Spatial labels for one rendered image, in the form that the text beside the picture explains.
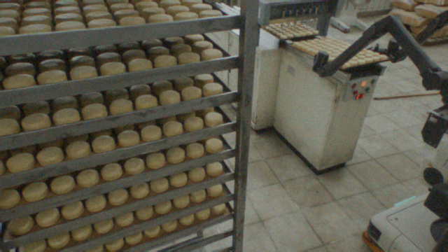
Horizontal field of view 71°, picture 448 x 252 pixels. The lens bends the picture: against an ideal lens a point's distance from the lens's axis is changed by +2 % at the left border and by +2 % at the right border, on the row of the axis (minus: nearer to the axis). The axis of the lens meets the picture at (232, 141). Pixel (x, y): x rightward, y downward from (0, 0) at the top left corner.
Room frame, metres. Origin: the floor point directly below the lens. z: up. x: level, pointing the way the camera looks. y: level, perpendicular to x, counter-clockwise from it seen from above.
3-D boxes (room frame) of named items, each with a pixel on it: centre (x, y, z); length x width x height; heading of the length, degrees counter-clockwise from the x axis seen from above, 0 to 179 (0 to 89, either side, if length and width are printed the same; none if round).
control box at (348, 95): (1.89, -0.84, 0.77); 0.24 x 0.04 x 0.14; 116
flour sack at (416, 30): (5.35, -3.30, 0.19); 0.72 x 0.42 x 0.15; 115
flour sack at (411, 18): (5.55, -2.98, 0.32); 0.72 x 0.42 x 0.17; 25
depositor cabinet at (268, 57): (3.10, -0.25, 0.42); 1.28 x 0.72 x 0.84; 26
